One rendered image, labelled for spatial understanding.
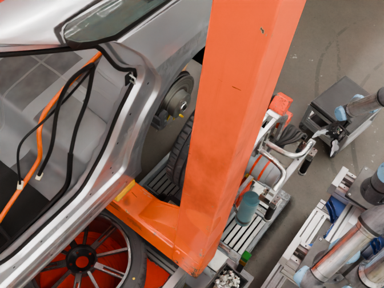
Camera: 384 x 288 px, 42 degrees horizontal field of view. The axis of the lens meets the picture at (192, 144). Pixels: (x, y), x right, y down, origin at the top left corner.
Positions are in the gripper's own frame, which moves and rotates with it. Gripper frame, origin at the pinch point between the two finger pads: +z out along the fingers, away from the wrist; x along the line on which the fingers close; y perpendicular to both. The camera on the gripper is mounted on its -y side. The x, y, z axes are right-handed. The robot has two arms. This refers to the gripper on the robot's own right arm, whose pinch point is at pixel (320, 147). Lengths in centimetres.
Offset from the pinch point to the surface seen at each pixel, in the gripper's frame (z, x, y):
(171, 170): 61, -54, -2
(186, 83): 20, -72, -24
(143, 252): 101, -32, -18
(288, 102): 3.6, -38.9, 20.8
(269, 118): 14.8, -40.2, 18.0
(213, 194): 65, -58, 65
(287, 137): 14.8, -26.3, 16.6
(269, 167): 30.2, -21.8, 12.3
